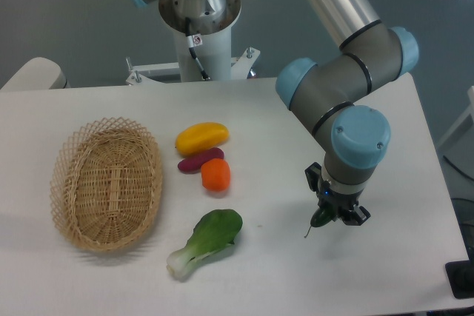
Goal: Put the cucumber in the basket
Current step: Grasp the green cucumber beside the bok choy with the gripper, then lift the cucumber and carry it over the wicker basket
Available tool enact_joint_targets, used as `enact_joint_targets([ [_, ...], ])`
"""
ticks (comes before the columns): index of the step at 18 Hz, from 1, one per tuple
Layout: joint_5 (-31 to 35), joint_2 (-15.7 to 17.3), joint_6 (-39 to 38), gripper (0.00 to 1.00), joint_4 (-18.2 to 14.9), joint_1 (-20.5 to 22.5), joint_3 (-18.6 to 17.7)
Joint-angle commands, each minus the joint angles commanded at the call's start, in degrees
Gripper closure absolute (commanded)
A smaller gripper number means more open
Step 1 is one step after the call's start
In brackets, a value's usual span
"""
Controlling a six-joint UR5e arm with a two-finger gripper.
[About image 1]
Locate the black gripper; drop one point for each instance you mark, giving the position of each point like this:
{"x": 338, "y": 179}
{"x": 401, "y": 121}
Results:
{"x": 344, "y": 204}

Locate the green cucumber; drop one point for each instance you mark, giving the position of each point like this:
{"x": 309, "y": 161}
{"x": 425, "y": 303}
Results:
{"x": 320, "y": 218}

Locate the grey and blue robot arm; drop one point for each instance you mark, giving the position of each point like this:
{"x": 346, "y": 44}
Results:
{"x": 324, "y": 98}

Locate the woven wicker basket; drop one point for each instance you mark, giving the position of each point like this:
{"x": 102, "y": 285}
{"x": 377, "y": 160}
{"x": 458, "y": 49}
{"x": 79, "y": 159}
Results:
{"x": 106, "y": 185}

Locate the orange carrot piece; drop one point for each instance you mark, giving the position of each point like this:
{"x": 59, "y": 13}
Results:
{"x": 215, "y": 175}

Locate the green bok choy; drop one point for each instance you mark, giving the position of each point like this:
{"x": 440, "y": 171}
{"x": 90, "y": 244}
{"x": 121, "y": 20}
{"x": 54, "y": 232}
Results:
{"x": 214, "y": 232}

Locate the purple sweet potato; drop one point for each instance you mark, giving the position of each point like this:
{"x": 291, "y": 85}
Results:
{"x": 194, "y": 163}

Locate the yellow mango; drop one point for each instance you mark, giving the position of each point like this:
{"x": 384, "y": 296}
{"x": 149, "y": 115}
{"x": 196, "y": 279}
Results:
{"x": 200, "y": 137}

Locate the black device at table edge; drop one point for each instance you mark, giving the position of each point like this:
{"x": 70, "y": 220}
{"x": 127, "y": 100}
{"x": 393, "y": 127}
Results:
{"x": 460, "y": 277}

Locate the white chair back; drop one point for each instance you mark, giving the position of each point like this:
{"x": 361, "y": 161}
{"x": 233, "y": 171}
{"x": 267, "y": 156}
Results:
{"x": 37, "y": 74}

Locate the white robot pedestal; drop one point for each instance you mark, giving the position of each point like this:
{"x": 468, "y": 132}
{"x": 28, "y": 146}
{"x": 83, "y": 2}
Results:
{"x": 202, "y": 34}

